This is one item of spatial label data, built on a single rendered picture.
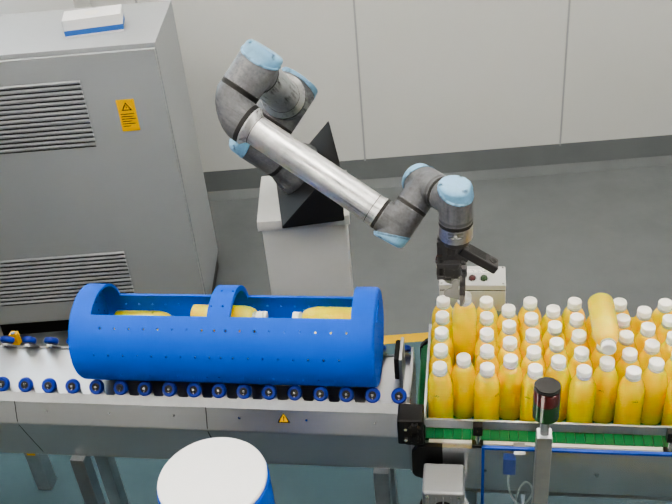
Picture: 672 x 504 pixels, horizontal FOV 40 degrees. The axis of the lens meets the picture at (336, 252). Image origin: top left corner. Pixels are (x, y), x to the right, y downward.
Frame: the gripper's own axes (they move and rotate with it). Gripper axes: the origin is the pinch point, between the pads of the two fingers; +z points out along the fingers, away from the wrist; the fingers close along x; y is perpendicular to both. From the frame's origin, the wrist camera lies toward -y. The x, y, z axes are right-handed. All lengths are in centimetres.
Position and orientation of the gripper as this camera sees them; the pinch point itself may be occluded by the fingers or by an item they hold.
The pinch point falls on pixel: (463, 297)
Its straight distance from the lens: 257.7
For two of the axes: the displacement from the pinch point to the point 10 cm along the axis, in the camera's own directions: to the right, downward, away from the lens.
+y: -9.9, -0.1, 1.5
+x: -1.3, 5.8, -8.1
